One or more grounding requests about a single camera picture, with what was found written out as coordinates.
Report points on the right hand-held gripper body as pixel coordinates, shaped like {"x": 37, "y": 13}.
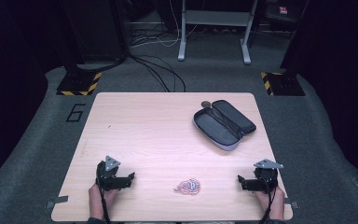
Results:
{"x": 266, "y": 175}

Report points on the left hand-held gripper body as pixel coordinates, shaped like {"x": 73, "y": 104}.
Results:
{"x": 106, "y": 174}

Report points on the person's left hand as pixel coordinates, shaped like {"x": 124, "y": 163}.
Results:
{"x": 101, "y": 199}

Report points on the person's right hand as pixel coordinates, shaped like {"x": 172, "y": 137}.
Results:
{"x": 273, "y": 202}

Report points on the grey tape tab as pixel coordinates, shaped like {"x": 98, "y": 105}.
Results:
{"x": 293, "y": 205}
{"x": 57, "y": 201}

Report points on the open dark glasses case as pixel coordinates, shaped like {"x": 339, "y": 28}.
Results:
{"x": 220, "y": 127}

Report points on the round brown case pull tab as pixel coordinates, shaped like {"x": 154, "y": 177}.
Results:
{"x": 205, "y": 104}

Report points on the black base with hazard tape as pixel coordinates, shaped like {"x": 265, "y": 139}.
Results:
{"x": 284, "y": 84}
{"x": 77, "y": 84}

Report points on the dark curtain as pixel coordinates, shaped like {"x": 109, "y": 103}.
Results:
{"x": 341, "y": 62}
{"x": 9, "y": 77}

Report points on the large black box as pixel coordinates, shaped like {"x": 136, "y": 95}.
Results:
{"x": 96, "y": 29}

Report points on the dark box with red label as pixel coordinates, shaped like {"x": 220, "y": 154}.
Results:
{"x": 281, "y": 11}

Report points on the white metal stand frame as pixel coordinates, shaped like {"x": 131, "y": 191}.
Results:
{"x": 214, "y": 18}

